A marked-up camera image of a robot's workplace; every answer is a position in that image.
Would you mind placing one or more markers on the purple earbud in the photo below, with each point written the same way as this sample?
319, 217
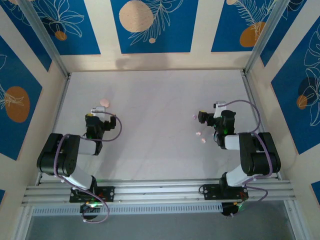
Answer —
194, 116

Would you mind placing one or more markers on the peach earbud charging case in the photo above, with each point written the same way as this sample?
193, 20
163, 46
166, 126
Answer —
104, 103

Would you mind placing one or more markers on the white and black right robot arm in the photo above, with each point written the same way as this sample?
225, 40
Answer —
262, 160

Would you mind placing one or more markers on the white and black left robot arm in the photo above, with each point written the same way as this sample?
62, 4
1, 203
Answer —
50, 155

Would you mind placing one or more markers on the blue poster white flower outline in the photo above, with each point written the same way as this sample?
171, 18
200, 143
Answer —
87, 42

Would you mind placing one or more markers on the blue poster feather orange circle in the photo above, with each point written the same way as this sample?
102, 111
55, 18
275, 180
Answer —
225, 37

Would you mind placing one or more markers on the black controller box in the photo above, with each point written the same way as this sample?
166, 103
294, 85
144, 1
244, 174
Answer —
88, 208
228, 209

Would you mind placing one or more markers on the blue poster large beige circle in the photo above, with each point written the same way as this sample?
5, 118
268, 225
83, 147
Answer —
175, 37

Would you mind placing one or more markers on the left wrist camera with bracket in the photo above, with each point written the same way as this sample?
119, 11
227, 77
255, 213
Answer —
98, 110

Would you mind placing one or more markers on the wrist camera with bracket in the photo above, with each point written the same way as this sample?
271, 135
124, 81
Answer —
98, 110
220, 107

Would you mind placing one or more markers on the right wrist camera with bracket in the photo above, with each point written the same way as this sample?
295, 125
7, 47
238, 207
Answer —
220, 107

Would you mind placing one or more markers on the aluminium side rail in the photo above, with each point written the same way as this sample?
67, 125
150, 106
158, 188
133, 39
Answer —
248, 85
62, 100

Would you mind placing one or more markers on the blue floral wall poster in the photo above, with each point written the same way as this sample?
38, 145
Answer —
2, 196
30, 42
316, 192
287, 112
20, 75
282, 32

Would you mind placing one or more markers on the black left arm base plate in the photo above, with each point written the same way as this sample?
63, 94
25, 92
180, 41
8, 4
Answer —
108, 193

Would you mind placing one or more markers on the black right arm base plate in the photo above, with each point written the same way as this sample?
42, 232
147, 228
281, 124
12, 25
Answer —
210, 192

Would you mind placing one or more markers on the aluminium mounting rail beam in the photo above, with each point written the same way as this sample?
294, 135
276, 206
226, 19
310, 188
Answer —
160, 191

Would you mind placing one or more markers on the aluminium corner post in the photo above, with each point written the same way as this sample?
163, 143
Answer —
45, 37
263, 35

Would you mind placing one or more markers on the aluminium frame leg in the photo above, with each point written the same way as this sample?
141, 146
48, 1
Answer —
297, 225
22, 225

